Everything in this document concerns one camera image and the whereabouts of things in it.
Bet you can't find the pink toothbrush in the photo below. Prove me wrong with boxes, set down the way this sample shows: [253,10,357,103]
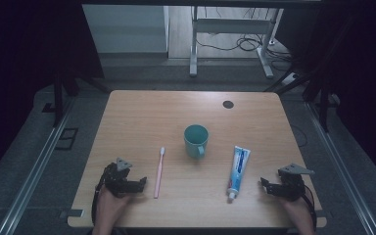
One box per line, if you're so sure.
[153,146,166,200]

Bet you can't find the person's left hand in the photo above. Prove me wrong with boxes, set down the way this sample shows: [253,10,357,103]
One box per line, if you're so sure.
[95,187,132,217]

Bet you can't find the dark curtain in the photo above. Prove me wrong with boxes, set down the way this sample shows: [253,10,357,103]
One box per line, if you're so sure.
[275,0,376,194]
[0,0,105,187]

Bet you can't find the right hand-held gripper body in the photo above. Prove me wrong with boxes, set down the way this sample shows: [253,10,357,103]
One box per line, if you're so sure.
[276,163,315,202]

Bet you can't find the large dark floor socket plate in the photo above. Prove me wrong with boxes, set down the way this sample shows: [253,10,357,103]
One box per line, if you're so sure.
[54,127,79,152]

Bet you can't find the black floor cables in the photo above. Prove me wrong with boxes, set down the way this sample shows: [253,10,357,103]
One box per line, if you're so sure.
[196,7,294,65]

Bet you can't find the teal cup with handle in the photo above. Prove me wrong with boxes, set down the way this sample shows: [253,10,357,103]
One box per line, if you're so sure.
[183,123,211,161]

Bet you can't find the red and black gripper cable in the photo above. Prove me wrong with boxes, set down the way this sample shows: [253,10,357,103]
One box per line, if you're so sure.
[303,184,318,231]

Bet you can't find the thin black floor cable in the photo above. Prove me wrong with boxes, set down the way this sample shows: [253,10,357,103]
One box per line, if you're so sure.
[289,124,308,149]

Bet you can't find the metal floor rail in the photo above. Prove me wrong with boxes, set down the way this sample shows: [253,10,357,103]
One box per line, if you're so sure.
[0,96,76,235]
[304,101,374,235]

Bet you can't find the grey table bracket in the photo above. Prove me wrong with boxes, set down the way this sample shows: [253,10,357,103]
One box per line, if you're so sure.
[59,209,85,220]

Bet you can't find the white and blue toothpaste tube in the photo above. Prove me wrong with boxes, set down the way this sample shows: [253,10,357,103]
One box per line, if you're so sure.
[226,145,252,202]

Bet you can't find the person's right hand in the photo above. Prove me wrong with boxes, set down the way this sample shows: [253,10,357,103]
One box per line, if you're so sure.
[277,194,309,220]

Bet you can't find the white cabinet panel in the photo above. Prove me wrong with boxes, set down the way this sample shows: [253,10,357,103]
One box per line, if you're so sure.
[81,4,170,55]

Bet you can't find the white power strip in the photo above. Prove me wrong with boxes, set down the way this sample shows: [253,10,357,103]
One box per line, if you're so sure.
[281,71,300,87]

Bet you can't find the white metal desk frame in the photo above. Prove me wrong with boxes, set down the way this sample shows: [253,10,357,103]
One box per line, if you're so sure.
[189,5,285,80]

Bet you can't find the dark metal stand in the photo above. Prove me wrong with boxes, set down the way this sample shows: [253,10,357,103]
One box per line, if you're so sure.
[52,70,111,129]
[263,72,332,133]

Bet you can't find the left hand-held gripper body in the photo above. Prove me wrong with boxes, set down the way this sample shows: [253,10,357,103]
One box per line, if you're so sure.
[109,157,141,199]

